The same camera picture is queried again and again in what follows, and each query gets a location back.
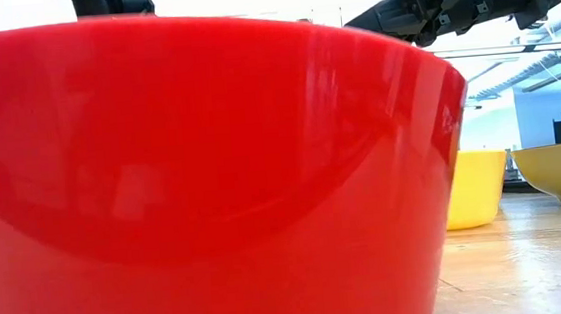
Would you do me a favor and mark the yellow mini bowl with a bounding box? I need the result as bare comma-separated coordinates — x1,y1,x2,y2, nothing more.
441,147,514,232

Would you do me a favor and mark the red plastic bowl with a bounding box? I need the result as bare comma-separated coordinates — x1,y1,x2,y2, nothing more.
0,0,486,314

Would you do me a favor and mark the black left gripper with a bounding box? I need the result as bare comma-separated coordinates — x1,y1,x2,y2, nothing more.
55,0,157,22

